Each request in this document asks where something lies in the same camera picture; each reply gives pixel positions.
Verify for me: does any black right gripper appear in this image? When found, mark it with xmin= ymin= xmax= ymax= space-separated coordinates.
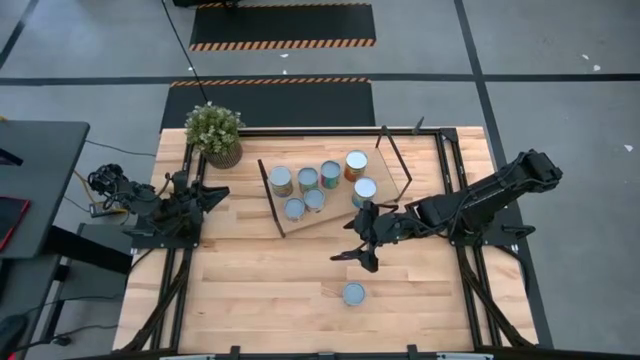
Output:
xmin=329 ymin=199 xmax=404 ymax=274

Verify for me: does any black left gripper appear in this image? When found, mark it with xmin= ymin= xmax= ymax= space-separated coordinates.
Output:
xmin=169 ymin=171 xmax=231 ymax=227

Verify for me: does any silver-lid can blue label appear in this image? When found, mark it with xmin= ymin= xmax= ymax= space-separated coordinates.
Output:
xmin=351 ymin=176 xmax=379 ymax=209

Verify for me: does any can with yellow-orange label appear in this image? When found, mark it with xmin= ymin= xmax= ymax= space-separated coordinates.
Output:
xmin=268 ymin=165 xmax=295 ymax=199

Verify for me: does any grey-lid tin can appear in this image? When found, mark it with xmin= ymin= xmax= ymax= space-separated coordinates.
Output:
xmin=283 ymin=196 xmax=307 ymax=223
xmin=341 ymin=281 xmax=367 ymax=308
xmin=302 ymin=187 xmax=327 ymax=215

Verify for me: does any can with multicolour tomatoes label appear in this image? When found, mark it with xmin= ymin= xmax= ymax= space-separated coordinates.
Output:
xmin=319 ymin=159 xmax=343 ymax=191

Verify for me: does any white-lid can orange label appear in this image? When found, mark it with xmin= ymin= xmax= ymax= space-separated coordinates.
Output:
xmin=343 ymin=149 xmax=370 ymax=183

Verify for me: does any can with green label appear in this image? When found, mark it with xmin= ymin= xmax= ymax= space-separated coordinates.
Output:
xmin=296 ymin=166 xmax=320 ymax=195

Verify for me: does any potted green plant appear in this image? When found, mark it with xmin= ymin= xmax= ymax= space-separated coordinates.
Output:
xmin=183 ymin=101 xmax=246 ymax=170

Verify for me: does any black power brick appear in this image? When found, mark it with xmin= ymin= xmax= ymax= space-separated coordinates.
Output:
xmin=88 ymin=199 xmax=129 ymax=219

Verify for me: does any black mat with hazard stripes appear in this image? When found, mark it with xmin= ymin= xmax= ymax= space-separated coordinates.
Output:
xmin=188 ymin=2 xmax=377 ymax=53
xmin=159 ymin=77 xmax=376 ymax=132

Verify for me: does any black desk foot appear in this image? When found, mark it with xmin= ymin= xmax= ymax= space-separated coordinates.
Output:
xmin=42 ymin=224 xmax=134 ymax=275

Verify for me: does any black desk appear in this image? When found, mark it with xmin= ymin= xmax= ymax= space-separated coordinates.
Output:
xmin=0 ymin=119 xmax=91 ymax=260

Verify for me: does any red-edged tablet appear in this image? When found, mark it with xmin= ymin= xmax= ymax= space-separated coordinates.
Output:
xmin=0 ymin=195 xmax=31 ymax=253

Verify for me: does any small black device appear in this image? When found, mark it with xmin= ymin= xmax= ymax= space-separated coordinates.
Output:
xmin=0 ymin=148 xmax=25 ymax=167

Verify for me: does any wooden shelf with black frame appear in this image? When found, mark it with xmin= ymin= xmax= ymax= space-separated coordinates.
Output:
xmin=255 ymin=124 xmax=414 ymax=240

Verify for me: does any black aluminium table frame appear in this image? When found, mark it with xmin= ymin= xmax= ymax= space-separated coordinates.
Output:
xmin=112 ymin=125 xmax=541 ymax=360

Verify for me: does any black floor cable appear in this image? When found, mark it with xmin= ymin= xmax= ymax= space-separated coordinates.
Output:
xmin=159 ymin=0 xmax=210 ymax=105

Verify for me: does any black cable with plug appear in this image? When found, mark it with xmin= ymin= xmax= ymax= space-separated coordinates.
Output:
xmin=14 ymin=292 xmax=126 ymax=349

